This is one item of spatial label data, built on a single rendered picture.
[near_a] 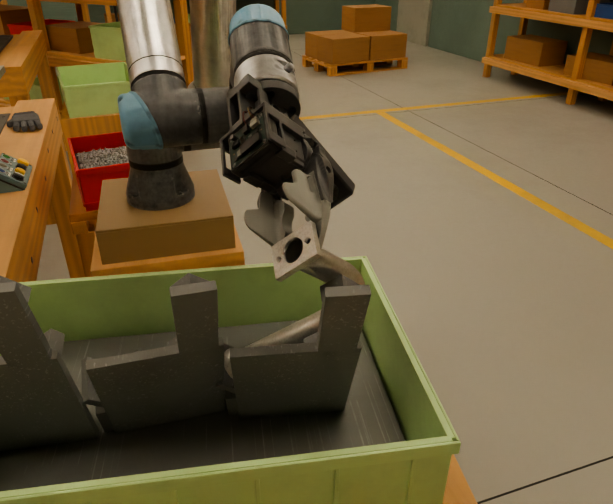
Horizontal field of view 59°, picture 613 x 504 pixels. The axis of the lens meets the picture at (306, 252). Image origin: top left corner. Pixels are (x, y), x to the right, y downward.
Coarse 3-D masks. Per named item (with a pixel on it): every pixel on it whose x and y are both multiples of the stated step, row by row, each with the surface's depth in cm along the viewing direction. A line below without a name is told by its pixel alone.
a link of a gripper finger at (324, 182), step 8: (320, 152) 57; (312, 160) 56; (320, 160) 56; (328, 160) 57; (312, 168) 56; (320, 168) 56; (328, 168) 56; (320, 176) 55; (328, 176) 55; (320, 184) 55; (328, 184) 55; (320, 192) 54; (328, 192) 55; (328, 200) 54
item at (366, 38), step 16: (352, 16) 722; (368, 16) 724; (384, 16) 733; (320, 32) 727; (336, 32) 727; (352, 32) 727; (368, 32) 727; (384, 32) 727; (400, 32) 727; (320, 48) 701; (336, 48) 679; (352, 48) 690; (368, 48) 702; (384, 48) 712; (400, 48) 722; (304, 64) 746; (320, 64) 707; (336, 64) 688; (352, 64) 698; (368, 64) 709; (384, 64) 761; (400, 64) 734
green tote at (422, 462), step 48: (48, 288) 87; (96, 288) 88; (144, 288) 90; (240, 288) 93; (288, 288) 94; (96, 336) 93; (384, 336) 82; (384, 384) 84; (432, 432) 64; (96, 480) 55; (144, 480) 55; (192, 480) 55; (240, 480) 56; (288, 480) 58; (336, 480) 59; (384, 480) 60; (432, 480) 62
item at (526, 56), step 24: (528, 0) 608; (552, 0) 570; (576, 0) 539; (600, 0) 546; (576, 24) 537; (600, 24) 511; (528, 48) 619; (552, 48) 606; (528, 72) 609; (552, 72) 583; (576, 72) 551; (600, 72) 534; (576, 96) 564; (600, 96) 524
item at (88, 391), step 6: (84, 360) 70; (84, 366) 69; (84, 372) 69; (84, 378) 69; (84, 384) 68; (90, 384) 68; (84, 390) 68; (90, 390) 68; (84, 396) 67; (90, 396) 67; (96, 396) 68; (84, 402) 67; (90, 402) 67; (96, 402) 68
